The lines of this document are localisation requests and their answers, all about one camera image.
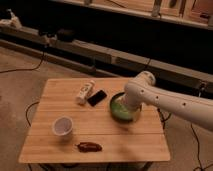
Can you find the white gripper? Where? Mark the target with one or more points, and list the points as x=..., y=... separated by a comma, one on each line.
x=130, y=102

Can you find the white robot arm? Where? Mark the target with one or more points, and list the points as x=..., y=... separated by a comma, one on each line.
x=142, y=89

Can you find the green plate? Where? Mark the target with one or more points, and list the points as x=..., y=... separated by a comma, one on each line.
x=120, y=112

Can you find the black smartphone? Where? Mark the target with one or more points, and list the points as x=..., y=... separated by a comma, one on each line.
x=96, y=98

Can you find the white bottle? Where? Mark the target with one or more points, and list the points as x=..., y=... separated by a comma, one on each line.
x=85, y=91

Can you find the wooden table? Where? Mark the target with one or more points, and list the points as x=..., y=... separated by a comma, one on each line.
x=139, y=141

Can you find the black object on ledge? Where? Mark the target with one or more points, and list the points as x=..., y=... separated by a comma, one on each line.
x=65, y=35

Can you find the white figure on ledge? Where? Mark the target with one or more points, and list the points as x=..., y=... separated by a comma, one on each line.
x=13, y=21

